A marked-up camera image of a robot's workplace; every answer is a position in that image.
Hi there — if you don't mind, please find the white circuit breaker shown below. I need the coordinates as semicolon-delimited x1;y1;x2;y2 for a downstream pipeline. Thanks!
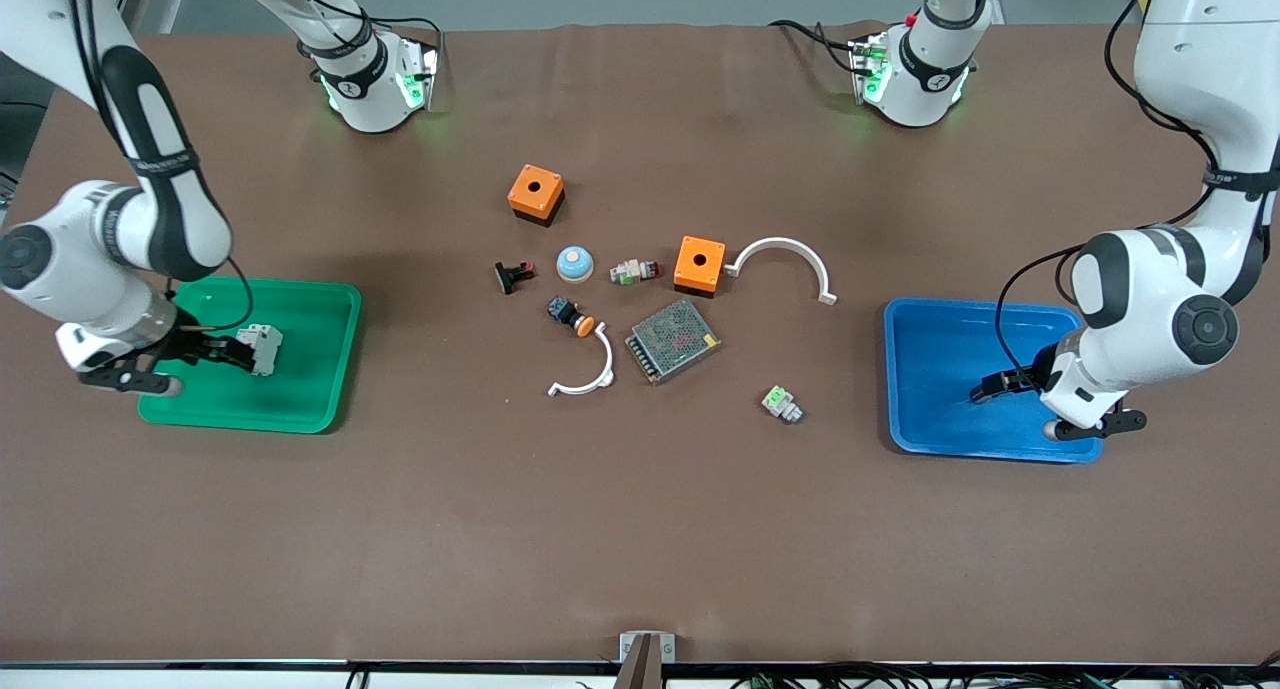
236;324;284;377

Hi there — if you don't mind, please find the blue plastic tray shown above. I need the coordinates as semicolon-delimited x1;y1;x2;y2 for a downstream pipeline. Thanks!
883;297;1105;465

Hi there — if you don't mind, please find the green plastic tray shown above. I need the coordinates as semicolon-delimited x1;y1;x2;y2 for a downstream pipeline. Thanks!
137;275;363;436

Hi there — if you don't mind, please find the orange button box black base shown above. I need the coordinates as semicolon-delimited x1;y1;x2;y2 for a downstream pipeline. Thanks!
507;164;567;228
673;235;728;298

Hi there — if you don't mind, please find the metal mesh power supply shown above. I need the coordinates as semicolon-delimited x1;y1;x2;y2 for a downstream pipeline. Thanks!
625;298;723;386

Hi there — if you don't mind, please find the orange mushroom push button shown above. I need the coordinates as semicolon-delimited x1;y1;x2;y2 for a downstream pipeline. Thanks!
546;296;597;338

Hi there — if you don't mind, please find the brown table mat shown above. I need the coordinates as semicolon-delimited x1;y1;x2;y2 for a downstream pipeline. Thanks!
0;21;1280;666

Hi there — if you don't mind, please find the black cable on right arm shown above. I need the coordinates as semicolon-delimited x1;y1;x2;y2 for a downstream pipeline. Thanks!
60;0;254;332

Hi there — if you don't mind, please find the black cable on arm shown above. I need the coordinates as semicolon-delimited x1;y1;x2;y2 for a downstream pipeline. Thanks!
60;0;254;332
995;0;1221;375

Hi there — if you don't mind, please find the large white half ring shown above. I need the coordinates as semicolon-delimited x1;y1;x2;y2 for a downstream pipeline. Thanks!
724;237;839;306

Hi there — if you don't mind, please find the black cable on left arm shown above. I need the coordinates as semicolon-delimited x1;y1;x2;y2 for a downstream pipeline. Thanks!
995;0;1221;375

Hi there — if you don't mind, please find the black right arm base cable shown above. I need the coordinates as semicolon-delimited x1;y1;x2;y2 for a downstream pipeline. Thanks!
375;13;444;40

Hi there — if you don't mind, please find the black arm base cable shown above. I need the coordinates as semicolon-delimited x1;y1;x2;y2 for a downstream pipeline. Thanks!
375;13;444;40
768;17;863;75

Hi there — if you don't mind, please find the small white half ring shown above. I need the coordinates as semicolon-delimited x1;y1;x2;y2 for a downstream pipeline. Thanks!
547;325;617;398

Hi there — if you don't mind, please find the black left arm base cable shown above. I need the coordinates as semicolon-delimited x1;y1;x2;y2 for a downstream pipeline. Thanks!
768;17;863;75

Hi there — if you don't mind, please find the grey metal table bracket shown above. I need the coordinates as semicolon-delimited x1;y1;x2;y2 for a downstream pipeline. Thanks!
612;631;677;689

